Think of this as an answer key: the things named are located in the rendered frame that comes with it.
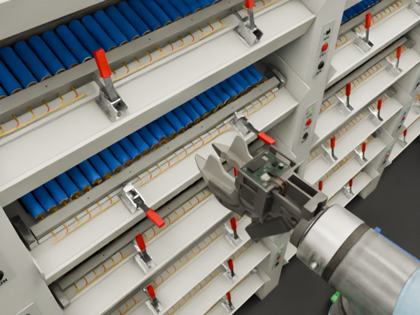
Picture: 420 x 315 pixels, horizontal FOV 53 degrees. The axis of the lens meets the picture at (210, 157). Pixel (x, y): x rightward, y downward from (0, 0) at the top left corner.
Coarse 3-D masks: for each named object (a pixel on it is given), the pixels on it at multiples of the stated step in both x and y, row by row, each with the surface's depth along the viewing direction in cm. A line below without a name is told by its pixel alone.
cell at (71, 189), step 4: (64, 172) 69; (56, 176) 69; (60, 176) 68; (64, 176) 69; (68, 176) 69; (60, 180) 68; (64, 180) 68; (68, 180) 68; (60, 184) 69; (64, 184) 68; (68, 184) 68; (72, 184) 68; (64, 188) 68; (68, 188) 68; (72, 188) 68; (76, 188) 68; (68, 192) 68; (72, 192) 68; (76, 192) 68
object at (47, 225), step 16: (272, 80) 89; (256, 96) 86; (224, 112) 82; (192, 128) 79; (208, 128) 80; (176, 144) 76; (144, 160) 73; (160, 160) 75; (112, 176) 70; (128, 176) 71; (96, 192) 68; (64, 208) 66; (80, 208) 66; (48, 224) 64; (64, 224) 66; (80, 224) 67
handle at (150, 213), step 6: (132, 198) 70; (138, 198) 70; (138, 204) 69; (144, 204) 69; (144, 210) 68; (150, 210) 68; (150, 216) 67; (156, 216) 67; (156, 222) 67; (162, 222) 67
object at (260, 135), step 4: (244, 124) 82; (248, 124) 83; (248, 128) 82; (252, 128) 82; (256, 132) 81; (260, 132) 81; (260, 136) 80; (264, 136) 80; (268, 136) 80; (264, 140) 80; (268, 140) 80; (272, 140) 80; (268, 144) 80; (272, 144) 80
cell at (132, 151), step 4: (120, 140) 74; (124, 140) 74; (128, 140) 75; (120, 144) 75; (124, 144) 74; (128, 144) 74; (132, 144) 75; (124, 148) 74; (128, 148) 74; (132, 148) 74; (128, 152) 74; (132, 152) 74; (136, 152) 74; (132, 156) 74
